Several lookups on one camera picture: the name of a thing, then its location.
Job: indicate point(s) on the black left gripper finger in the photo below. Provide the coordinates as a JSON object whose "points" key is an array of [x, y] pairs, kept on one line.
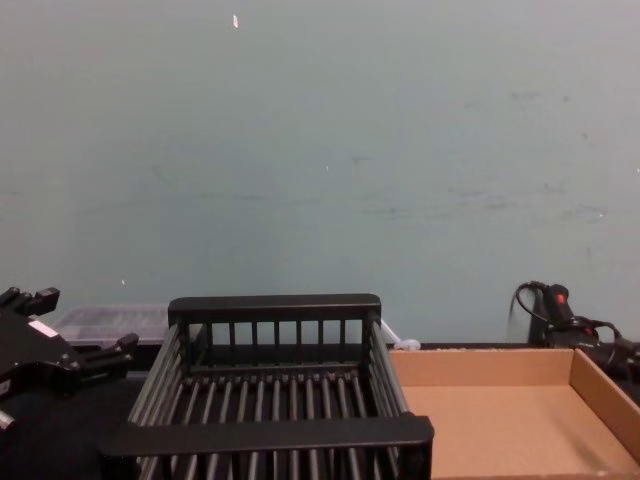
{"points": [[35, 301], [102, 362]]}

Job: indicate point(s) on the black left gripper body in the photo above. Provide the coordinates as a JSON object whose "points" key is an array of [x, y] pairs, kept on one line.
{"points": [[35, 355]]}

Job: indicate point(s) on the clear plastic case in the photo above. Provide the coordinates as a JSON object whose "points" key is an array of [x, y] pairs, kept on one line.
{"points": [[110, 325]]}

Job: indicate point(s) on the black rack with steel bars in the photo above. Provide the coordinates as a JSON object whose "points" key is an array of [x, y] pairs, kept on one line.
{"points": [[280, 435]]}

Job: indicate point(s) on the small white three-armed plastic piece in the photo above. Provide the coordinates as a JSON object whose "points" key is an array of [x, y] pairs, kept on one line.
{"points": [[407, 344]]}

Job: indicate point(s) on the shallow brown cardboard tray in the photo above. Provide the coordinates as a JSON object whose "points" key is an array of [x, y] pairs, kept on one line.
{"points": [[500, 425]]}

